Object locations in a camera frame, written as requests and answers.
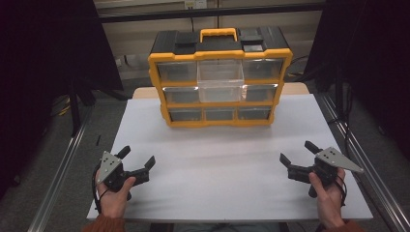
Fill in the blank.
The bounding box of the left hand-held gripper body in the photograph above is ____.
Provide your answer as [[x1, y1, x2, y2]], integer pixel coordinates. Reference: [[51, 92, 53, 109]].
[[96, 150, 151, 191]]

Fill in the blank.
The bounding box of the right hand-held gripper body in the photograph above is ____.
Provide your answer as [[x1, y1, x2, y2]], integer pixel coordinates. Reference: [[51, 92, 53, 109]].
[[287, 146, 365, 188]]

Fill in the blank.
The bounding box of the person's left hand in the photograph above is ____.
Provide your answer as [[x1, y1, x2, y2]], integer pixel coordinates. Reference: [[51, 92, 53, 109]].
[[95, 173, 137, 219]]

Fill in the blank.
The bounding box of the person's right hand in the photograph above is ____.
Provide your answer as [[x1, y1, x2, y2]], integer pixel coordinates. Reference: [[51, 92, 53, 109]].
[[307, 167, 347, 230]]

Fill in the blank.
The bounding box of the small clear plastic drawer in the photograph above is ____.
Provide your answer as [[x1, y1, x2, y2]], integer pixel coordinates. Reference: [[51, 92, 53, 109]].
[[168, 108, 203, 123], [204, 108, 236, 122], [237, 106, 272, 121]]

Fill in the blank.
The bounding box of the white table cover sheet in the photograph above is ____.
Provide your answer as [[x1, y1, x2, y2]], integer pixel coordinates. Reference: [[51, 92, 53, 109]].
[[86, 93, 374, 223]]

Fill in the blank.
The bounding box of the black metal stand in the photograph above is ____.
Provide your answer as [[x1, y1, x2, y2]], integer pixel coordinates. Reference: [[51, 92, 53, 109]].
[[334, 64, 354, 143], [67, 76, 98, 137]]

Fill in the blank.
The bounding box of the black curtain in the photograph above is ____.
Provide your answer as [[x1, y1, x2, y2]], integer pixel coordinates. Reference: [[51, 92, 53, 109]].
[[0, 0, 125, 201], [304, 0, 410, 162]]

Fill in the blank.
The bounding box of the yellow black organizer cabinet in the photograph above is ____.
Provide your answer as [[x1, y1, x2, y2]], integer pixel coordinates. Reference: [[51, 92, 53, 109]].
[[147, 27, 294, 129]]

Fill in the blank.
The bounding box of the black horizontal bar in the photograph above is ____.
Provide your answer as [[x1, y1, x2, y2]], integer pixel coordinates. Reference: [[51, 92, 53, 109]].
[[96, 2, 325, 24]]

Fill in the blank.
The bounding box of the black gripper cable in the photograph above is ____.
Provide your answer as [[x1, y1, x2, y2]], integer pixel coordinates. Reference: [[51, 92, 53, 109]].
[[333, 175, 349, 208], [91, 164, 110, 215]]

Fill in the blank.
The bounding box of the aluminium frame rail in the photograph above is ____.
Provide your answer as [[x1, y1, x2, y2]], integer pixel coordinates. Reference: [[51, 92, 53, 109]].
[[315, 91, 410, 232], [27, 105, 95, 232]]

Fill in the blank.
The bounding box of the white wall outlet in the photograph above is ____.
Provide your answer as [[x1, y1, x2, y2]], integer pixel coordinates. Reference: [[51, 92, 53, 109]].
[[184, 0, 208, 10]]

